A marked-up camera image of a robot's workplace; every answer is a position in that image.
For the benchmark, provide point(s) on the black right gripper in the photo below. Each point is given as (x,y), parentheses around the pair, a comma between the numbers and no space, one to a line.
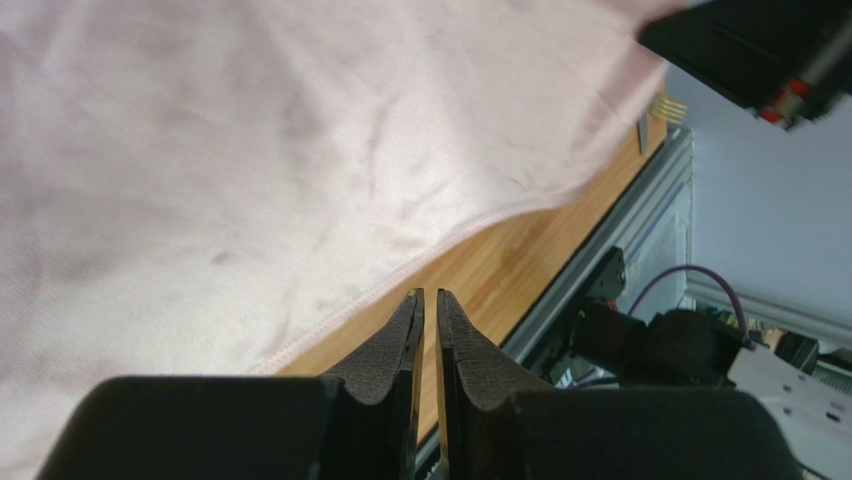
(786,61)

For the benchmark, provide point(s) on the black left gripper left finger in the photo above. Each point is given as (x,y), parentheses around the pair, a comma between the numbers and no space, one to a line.
(372,430)

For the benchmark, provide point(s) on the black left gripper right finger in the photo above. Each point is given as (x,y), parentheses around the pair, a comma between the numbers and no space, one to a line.
(476,379)

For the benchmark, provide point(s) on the pink cloth napkin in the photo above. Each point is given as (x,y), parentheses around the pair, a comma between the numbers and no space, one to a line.
(213,187)

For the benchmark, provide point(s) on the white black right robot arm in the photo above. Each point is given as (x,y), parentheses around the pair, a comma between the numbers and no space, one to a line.
(811,421)

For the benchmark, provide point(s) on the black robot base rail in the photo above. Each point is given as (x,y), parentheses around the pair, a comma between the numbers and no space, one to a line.
(603,283)

